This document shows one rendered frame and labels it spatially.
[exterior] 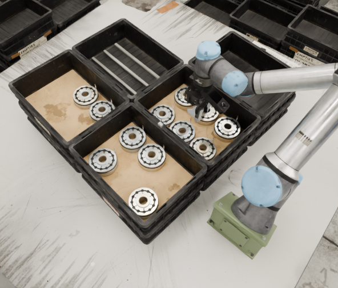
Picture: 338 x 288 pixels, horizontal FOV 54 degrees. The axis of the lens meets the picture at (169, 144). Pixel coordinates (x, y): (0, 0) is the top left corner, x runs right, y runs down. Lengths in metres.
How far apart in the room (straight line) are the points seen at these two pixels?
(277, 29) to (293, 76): 1.50
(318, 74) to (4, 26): 1.97
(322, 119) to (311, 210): 0.57
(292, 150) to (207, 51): 0.39
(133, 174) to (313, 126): 0.63
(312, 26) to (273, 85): 1.42
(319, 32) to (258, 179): 1.68
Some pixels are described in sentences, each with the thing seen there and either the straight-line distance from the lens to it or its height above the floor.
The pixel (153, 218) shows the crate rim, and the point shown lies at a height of 0.93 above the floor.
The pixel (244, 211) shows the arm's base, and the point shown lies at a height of 0.88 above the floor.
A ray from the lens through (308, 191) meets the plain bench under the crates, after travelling 1.46.
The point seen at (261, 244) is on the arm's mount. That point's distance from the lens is 1.14.
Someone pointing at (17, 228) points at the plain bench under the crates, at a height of 0.70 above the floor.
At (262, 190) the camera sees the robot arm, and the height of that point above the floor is 1.08.
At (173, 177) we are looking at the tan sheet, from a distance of 1.22.
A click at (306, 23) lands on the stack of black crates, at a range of 2.54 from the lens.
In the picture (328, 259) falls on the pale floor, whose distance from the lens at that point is 2.19.
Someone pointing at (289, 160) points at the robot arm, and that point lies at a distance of 0.96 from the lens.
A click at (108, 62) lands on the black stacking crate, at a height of 0.83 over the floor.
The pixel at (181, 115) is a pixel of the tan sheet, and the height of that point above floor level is 0.83.
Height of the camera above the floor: 1.92
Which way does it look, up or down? 58 degrees down
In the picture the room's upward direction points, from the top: 3 degrees clockwise
